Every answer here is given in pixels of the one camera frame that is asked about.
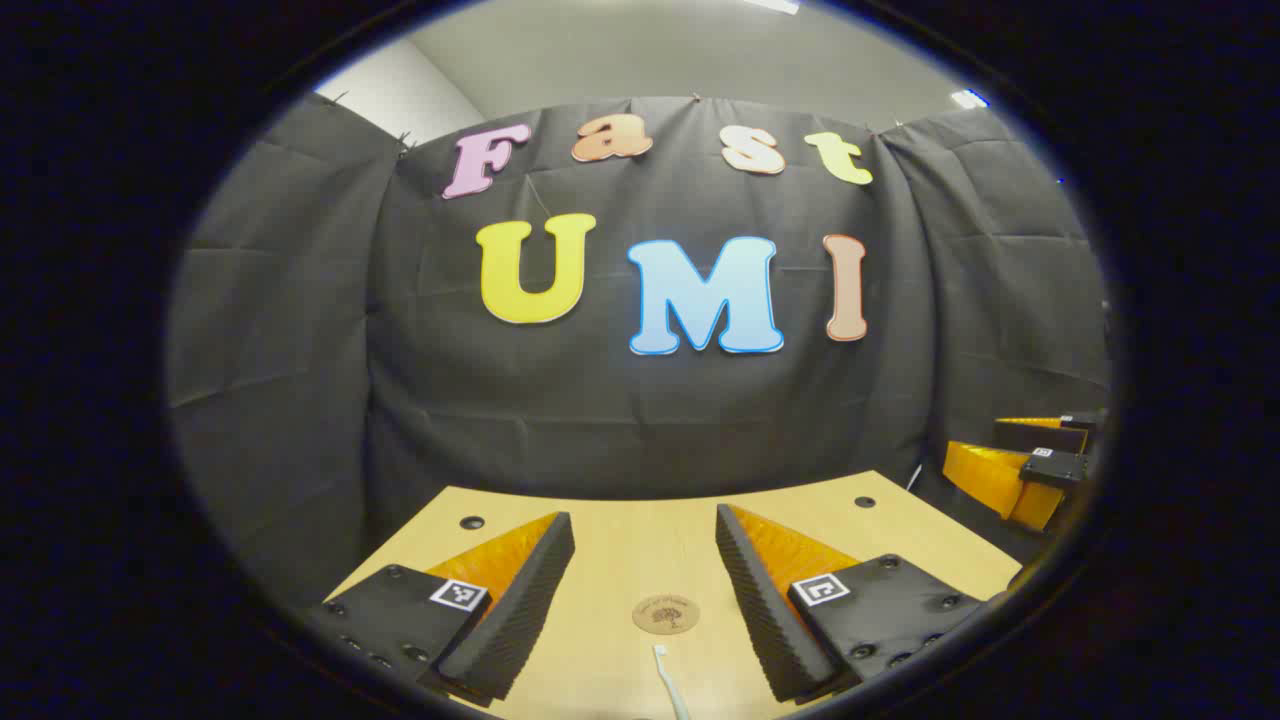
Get pale green toothbrush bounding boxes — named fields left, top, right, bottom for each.
left=653, top=644, right=693, bottom=720

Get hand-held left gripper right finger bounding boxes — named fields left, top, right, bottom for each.
left=714, top=503, right=993, bottom=706

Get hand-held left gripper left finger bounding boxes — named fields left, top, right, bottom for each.
left=298, top=510, right=578, bottom=709

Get round wooden coaster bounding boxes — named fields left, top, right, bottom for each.
left=632, top=595, right=701, bottom=635

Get wooden desktop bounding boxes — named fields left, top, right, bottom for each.
left=325, top=470, right=1021, bottom=720

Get black backdrop cloth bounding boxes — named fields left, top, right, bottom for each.
left=165, top=92, right=1113, bottom=611

